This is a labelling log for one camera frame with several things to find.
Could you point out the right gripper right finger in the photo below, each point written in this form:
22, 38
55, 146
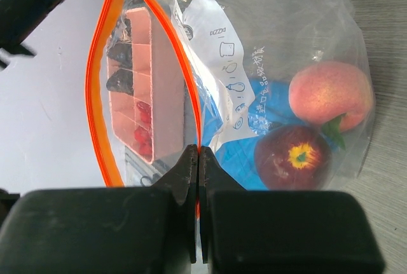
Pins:
244, 231

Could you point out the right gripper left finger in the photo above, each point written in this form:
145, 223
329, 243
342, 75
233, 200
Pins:
106, 230

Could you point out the dark red apple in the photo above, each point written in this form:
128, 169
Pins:
293, 157

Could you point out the clear zip top bag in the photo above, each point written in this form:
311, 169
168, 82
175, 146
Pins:
220, 46

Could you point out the pink peach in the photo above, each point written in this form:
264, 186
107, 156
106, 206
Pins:
326, 90

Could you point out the red cloth items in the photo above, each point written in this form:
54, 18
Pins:
142, 133

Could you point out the pink divided organizer tray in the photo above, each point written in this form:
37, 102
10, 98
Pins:
157, 81

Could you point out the dark rolled socks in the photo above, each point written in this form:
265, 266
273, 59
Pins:
119, 50

